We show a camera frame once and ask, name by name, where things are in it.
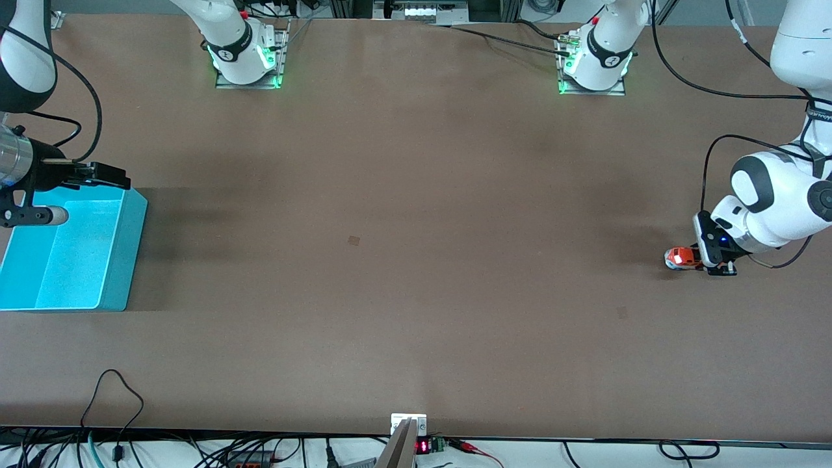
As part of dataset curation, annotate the orange toy bus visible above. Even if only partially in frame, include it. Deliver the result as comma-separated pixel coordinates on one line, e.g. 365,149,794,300
664,246,704,271

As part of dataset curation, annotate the blue plastic box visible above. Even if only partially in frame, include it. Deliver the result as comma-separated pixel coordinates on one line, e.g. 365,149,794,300
0,185,148,312

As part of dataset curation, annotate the red clip lead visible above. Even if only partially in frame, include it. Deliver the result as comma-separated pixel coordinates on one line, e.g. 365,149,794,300
448,439,504,468

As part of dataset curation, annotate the black power strip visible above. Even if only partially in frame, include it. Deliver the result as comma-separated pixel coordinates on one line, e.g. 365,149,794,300
224,450,277,468

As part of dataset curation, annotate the lit equipment rack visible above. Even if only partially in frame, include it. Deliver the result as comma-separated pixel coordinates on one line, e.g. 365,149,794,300
373,0,470,21

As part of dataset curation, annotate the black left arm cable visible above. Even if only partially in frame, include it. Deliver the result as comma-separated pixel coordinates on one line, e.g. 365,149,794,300
650,0,832,270

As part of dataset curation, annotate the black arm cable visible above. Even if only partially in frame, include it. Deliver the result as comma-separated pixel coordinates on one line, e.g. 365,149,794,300
650,0,832,270
26,52,103,163

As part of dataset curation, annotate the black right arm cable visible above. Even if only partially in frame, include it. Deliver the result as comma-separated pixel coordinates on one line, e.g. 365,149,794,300
26,52,103,163

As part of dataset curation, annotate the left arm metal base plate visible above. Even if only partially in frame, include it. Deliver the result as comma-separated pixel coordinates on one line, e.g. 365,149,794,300
557,32,627,97

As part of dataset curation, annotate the black looped cable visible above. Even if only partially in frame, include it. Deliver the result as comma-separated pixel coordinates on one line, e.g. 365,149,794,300
658,439,721,461

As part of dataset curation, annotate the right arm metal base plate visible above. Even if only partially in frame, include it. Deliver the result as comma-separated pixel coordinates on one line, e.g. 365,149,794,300
215,18,291,90

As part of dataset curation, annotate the thin grey cable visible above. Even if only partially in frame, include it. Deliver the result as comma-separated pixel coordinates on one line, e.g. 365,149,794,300
285,18,315,48

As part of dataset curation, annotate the short black table cable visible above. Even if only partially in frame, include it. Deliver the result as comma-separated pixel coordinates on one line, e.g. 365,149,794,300
512,19,567,42

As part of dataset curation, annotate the black cable with inline switch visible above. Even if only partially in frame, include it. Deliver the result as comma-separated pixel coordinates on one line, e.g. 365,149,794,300
79,369,145,463

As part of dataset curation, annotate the long black table cable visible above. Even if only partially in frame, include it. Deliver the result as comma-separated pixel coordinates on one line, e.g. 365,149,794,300
428,23,574,59

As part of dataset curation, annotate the white mounting bracket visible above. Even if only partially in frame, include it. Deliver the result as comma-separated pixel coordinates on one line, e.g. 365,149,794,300
391,413,428,436

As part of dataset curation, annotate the grey camera pole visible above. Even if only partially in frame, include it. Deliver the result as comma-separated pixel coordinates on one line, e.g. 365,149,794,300
376,418,417,468

